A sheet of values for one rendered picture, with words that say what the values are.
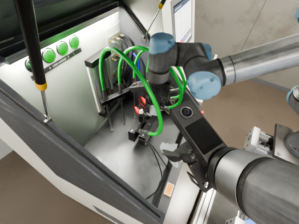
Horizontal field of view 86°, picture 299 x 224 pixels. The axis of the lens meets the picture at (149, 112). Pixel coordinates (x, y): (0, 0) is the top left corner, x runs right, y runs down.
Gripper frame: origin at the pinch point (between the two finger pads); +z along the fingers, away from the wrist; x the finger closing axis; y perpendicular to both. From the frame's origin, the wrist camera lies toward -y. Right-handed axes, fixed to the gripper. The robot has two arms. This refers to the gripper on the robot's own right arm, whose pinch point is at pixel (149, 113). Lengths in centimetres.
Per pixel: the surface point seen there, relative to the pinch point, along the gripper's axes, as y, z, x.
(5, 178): -127, 111, -47
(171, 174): 18.8, 16.4, -15.4
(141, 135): -1.7, 13.4, -4.4
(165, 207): 20.8, 16.4, -28.8
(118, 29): -31.9, -21.6, 28.2
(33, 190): -93, 111, -44
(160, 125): 10.0, -15.0, -15.7
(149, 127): -0.2, 13.4, 2.3
